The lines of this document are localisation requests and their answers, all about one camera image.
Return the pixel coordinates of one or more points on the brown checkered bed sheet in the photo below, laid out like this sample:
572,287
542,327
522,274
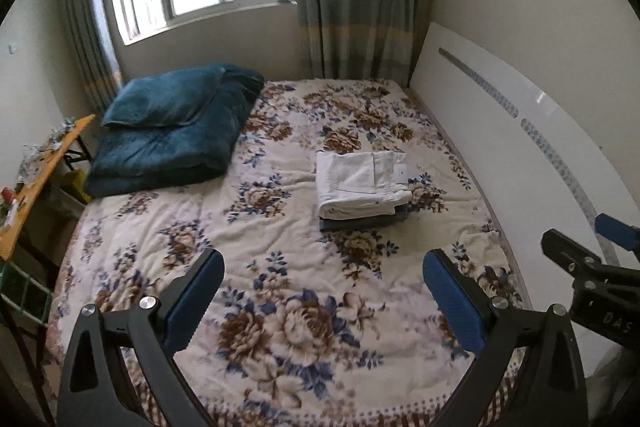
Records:
147,407

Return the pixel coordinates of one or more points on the teal pillow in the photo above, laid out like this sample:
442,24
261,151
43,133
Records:
160,99

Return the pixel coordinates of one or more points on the folded teal quilt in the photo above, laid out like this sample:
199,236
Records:
175,152

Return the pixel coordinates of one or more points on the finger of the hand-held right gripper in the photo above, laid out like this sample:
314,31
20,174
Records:
562,249
617,231

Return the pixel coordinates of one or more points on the floral blanket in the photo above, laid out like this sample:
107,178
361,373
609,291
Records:
250,232

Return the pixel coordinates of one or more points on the pile of small desk clutter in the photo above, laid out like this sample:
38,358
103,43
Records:
47,142

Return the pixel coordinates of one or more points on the yellow box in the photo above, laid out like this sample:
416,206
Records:
75,187

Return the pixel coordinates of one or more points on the folded dark jeans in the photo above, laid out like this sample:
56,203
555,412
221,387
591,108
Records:
360,225

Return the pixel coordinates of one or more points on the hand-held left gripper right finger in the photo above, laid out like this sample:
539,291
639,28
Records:
452,302

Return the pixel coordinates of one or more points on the red cup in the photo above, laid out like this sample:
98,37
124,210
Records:
6,196

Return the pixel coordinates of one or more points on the white pants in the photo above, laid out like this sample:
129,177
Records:
355,182

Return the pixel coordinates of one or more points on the teal metal rack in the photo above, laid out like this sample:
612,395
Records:
7,269

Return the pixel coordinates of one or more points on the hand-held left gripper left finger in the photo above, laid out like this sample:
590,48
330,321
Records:
195,302

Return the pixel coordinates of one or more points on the wooden desk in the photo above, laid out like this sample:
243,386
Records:
30,207

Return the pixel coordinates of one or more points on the white headboard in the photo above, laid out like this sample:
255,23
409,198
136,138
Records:
500,132

